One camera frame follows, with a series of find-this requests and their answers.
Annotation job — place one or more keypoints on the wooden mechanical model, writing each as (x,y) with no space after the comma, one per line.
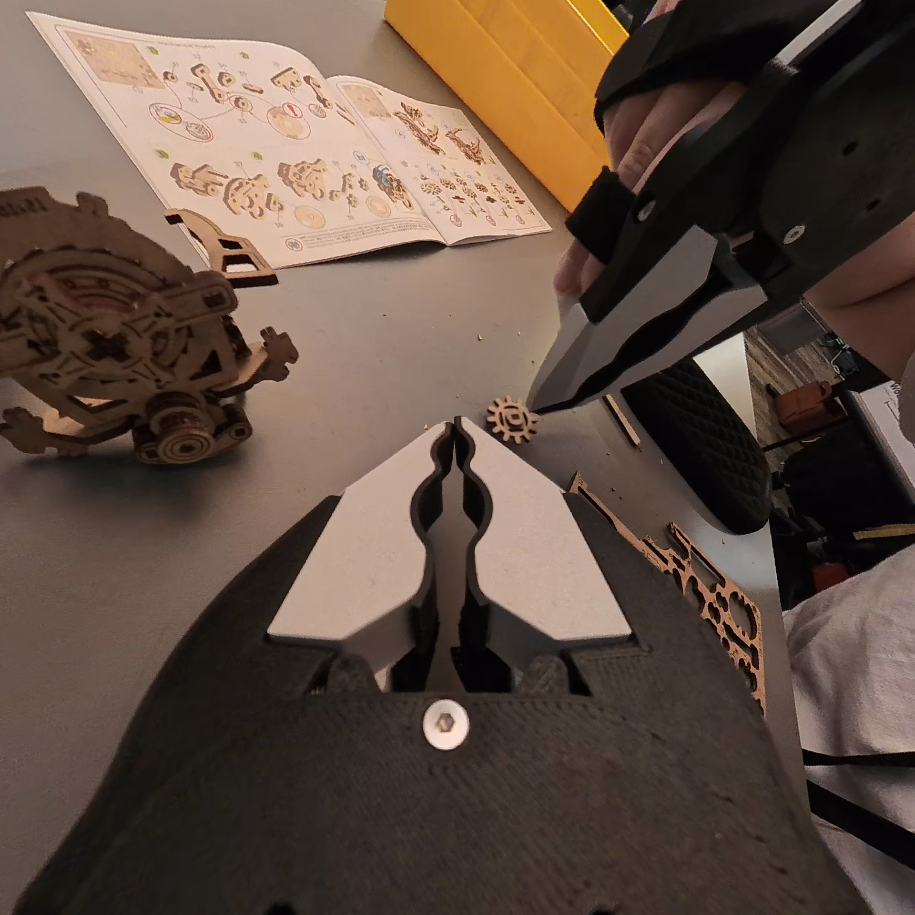
(107,336)

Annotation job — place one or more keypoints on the wooden parts sheet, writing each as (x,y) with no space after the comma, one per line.
(717,599)

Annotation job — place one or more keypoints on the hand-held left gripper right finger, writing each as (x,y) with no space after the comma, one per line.
(550,572)

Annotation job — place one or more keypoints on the brown leather bag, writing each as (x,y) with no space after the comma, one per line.
(804,407)

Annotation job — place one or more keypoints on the open instruction booklet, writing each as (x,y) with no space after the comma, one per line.
(286,157)

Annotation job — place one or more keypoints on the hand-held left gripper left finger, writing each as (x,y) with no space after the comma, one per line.
(350,572)

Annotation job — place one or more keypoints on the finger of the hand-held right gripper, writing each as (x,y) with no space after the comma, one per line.
(700,325)
(643,300)

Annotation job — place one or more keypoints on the person's right hand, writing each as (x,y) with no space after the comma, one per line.
(665,136)

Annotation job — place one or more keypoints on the person's white shirt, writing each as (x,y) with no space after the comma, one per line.
(850,643)

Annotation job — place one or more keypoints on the thin wooden strip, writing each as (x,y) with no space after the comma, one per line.
(623,423)

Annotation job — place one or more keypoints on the black quilted cushion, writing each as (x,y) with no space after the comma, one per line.
(700,450)

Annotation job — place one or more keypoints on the person's right forearm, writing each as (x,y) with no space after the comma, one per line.
(872,300)

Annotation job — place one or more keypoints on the yellow plastic bin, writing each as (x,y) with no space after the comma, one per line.
(529,78)

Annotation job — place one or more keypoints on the small wooden gear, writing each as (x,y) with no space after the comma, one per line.
(516,431)

